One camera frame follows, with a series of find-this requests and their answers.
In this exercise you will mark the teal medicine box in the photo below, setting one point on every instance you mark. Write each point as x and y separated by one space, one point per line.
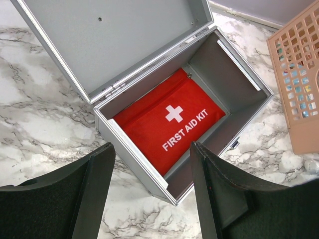
297 86

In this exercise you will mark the peach file organizer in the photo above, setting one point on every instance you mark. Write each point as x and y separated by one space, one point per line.
294 51

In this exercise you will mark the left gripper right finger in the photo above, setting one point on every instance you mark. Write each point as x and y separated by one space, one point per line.
233 204

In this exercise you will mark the silver metal case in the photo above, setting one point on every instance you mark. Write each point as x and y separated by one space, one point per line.
113 52

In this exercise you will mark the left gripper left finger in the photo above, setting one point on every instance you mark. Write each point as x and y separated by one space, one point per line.
67 203

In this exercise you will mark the red first aid pouch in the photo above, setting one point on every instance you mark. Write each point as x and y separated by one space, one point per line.
164 122

